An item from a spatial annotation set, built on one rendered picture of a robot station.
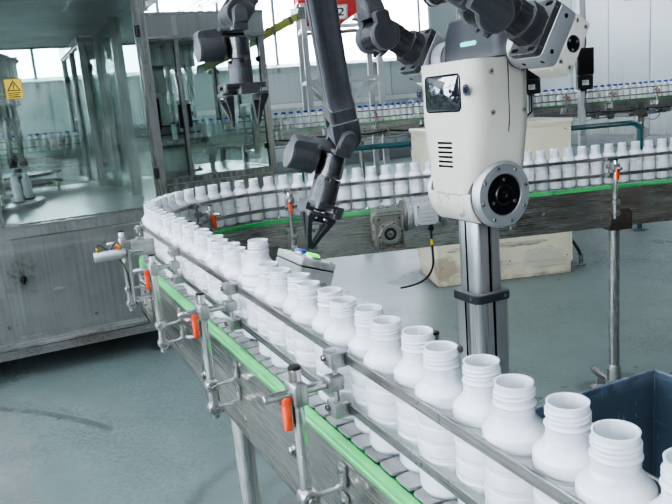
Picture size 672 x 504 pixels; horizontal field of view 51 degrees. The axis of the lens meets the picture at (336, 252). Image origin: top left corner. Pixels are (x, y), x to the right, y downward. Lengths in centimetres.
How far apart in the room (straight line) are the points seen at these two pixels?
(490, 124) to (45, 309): 327
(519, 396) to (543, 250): 497
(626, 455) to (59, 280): 399
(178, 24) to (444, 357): 580
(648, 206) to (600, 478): 271
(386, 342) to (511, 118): 93
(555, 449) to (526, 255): 495
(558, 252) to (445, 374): 494
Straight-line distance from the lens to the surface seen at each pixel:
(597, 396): 121
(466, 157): 164
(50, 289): 438
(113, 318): 446
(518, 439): 66
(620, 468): 58
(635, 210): 323
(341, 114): 142
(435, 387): 75
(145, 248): 208
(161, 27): 637
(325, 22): 137
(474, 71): 162
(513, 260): 553
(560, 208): 307
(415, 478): 84
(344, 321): 94
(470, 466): 73
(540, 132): 548
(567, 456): 63
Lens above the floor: 142
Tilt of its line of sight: 12 degrees down
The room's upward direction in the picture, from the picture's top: 5 degrees counter-clockwise
